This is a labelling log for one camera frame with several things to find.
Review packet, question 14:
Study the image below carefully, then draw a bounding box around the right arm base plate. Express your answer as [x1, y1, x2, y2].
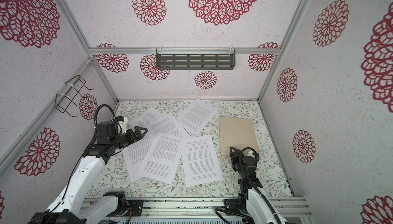
[223, 198, 244, 215]

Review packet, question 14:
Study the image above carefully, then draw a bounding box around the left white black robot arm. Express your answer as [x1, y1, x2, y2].
[30, 104, 148, 224]

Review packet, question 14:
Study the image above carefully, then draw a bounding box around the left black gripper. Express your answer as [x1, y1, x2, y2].
[111, 125, 148, 150]

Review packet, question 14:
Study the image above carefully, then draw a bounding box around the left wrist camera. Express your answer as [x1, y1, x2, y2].
[96, 116, 128, 138]

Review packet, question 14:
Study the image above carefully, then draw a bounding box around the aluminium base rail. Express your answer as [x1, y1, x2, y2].
[127, 197, 312, 219]

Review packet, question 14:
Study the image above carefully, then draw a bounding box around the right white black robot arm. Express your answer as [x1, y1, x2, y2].
[215, 147, 288, 224]

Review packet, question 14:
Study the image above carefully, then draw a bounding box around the dark grey wall shelf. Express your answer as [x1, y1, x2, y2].
[155, 49, 236, 70]

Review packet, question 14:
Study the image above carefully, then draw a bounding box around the black wire wall rack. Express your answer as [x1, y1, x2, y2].
[54, 75, 93, 118]

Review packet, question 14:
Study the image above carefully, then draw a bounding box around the brown cardboard folder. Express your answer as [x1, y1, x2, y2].
[219, 117, 259, 157]

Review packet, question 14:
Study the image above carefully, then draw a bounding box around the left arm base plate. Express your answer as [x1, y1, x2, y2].
[124, 199, 144, 217]

